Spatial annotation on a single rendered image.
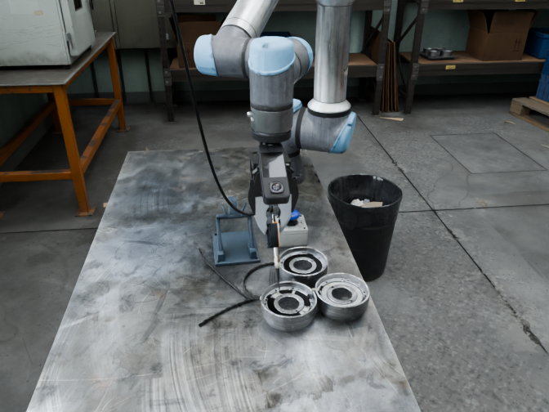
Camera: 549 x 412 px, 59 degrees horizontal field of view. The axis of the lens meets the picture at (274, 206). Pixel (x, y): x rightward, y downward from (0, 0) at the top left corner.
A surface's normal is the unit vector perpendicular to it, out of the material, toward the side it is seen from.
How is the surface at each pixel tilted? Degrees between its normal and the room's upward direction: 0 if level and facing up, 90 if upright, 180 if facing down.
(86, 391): 0
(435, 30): 90
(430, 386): 0
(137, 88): 90
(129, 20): 90
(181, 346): 0
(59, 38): 90
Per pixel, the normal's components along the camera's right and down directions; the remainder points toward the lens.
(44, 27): 0.09, 0.49
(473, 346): 0.00, -0.87
